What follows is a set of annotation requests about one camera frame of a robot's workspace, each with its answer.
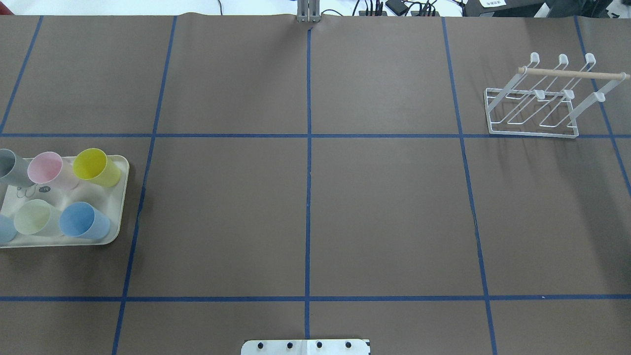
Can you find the pink plastic cup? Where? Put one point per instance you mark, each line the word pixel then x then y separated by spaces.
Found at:
pixel 50 169

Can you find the grey plastic cup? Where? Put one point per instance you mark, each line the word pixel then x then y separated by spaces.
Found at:
pixel 14 169

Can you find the yellow plastic cup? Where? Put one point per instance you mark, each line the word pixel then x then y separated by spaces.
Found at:
pixel 94 166

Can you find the pale green plastic cup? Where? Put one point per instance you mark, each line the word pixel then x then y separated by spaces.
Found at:
pixel 38 218

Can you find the light blue plastic cup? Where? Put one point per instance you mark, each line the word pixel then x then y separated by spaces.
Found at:
pixel 7 229

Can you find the cream plastic tray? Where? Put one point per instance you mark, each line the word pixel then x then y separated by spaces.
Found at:
pixel 110 201

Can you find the grey aluminium frame post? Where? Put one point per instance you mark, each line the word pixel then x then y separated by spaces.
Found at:
pixel 308 11

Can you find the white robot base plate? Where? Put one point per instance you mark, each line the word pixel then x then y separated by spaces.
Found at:
pixel 307 347

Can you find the white wire cup rack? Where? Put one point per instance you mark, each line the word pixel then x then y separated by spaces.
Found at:
pixel 541 102

